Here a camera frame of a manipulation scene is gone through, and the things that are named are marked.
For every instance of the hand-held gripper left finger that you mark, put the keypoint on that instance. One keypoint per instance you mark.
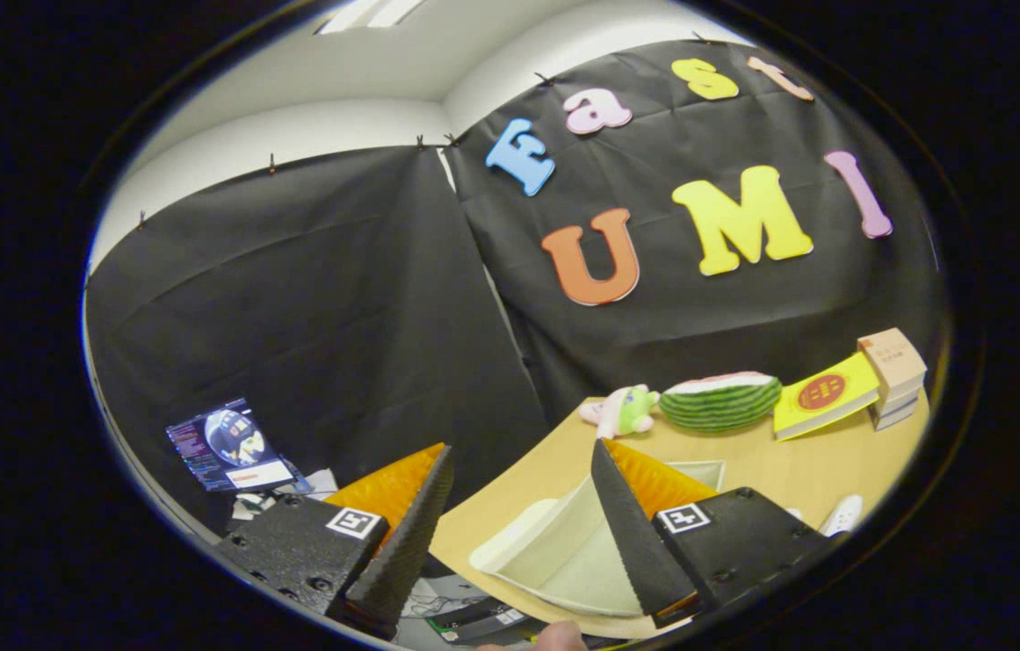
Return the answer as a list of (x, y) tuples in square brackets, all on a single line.
[(401, 561)]

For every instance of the beige cover book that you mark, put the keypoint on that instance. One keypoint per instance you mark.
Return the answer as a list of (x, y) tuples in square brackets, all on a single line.
[(892, 357)]

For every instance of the pink and green plush toy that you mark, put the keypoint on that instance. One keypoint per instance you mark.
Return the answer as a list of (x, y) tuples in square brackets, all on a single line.
[(628, 411)]

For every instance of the cream fabric storage box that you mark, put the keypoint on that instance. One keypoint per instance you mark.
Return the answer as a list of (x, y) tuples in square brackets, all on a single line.
[(564, 551)]

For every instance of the yellow book with red circle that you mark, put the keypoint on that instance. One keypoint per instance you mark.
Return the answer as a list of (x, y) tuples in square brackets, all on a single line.
[(822, 398)]

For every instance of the white shoe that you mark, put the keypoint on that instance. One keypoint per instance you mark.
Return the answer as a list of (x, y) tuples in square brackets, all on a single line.
[(843, 515)]

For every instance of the grey cover book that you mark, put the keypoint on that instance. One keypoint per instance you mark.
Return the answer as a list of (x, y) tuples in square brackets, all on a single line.
[(894, 417), (899, 400)]

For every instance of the dark box with label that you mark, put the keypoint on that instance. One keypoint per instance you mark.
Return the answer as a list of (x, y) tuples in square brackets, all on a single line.
[(474, 624)]

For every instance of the watermelon slice plush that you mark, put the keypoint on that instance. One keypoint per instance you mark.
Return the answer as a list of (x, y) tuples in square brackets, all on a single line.
[(718, 407)]

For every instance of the long ceiling light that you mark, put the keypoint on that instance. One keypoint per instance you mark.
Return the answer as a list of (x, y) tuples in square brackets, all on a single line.
[(370, 14)]

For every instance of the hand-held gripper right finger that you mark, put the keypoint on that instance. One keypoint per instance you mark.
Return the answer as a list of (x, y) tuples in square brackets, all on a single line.
[(641, 561)]

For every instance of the dark display screen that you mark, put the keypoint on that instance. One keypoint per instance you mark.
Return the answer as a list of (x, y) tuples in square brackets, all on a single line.
[(230, 443)]

